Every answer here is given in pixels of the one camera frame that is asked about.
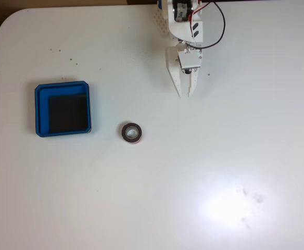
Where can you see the black foam pad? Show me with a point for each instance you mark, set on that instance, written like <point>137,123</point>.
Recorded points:
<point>68,112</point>

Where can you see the blue clamp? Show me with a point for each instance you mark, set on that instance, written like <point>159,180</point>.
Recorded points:
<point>159,3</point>

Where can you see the white perforated plate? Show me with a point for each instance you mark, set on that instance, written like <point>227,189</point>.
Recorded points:
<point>161,23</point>

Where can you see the red tape roll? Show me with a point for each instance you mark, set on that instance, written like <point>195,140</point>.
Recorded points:
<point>123,133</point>

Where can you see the blue box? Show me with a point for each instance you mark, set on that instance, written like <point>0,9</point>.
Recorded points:
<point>41,112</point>

